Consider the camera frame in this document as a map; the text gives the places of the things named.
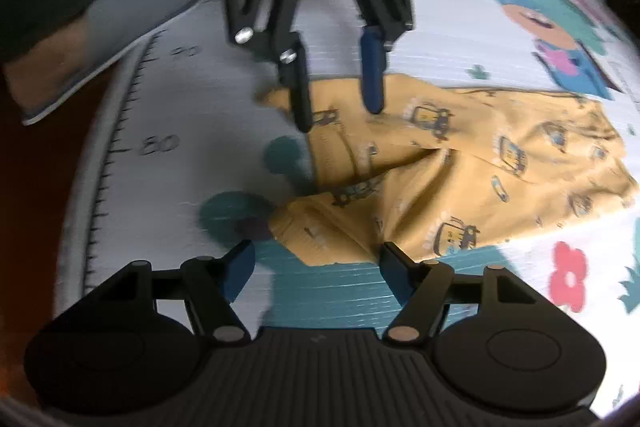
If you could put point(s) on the cartoon printed play mat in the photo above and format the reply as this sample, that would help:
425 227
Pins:
175 187

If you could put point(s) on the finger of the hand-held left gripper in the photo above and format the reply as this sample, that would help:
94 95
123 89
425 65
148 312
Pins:
374 77
301 97

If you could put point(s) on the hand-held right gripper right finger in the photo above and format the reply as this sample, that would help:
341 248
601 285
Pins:
397 272

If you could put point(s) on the yellow printed pants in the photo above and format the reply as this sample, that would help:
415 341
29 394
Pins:
500 187

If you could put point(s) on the grey slipper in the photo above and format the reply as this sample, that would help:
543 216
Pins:
140 12

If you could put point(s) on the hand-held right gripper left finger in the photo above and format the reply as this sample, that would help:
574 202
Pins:
239 272

